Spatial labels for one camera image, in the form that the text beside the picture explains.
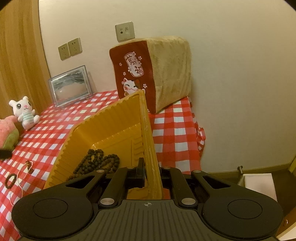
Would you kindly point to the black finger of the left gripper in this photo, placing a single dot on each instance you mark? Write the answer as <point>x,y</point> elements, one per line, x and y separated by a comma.
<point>5,154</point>

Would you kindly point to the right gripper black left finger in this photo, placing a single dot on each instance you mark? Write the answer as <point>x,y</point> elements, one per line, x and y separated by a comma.
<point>121,182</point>

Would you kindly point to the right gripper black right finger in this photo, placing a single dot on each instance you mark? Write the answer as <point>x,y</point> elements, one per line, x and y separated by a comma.
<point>174,180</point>

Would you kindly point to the golden plastic tray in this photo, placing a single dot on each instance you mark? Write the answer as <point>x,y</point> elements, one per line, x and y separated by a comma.
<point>122,128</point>

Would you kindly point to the pink starfish plush toy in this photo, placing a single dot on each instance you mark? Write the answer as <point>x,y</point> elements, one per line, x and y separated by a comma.
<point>9,133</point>

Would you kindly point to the red white checkered tablecloth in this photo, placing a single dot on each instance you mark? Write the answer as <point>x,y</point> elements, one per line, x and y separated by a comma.
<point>178,140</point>

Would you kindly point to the white bunny plush toy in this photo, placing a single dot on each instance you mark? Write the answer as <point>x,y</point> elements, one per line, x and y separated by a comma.
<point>24,112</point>

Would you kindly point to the wooden headboard panel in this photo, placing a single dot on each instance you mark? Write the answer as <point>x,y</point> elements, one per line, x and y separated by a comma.
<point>24,69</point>

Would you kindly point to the silver framed sand picture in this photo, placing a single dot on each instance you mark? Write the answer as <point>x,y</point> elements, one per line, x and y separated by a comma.
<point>70,86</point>

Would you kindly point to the lucky cat toast cushion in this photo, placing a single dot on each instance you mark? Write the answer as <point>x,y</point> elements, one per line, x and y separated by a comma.
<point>161,67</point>

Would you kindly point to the yellow box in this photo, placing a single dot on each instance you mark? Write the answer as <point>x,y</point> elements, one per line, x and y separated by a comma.
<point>292,166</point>

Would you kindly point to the left double wall socket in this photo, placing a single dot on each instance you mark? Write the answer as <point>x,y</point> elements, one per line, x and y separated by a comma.
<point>64,52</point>

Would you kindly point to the right wall data socket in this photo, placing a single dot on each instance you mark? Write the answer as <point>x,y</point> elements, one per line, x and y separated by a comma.
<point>124,31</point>

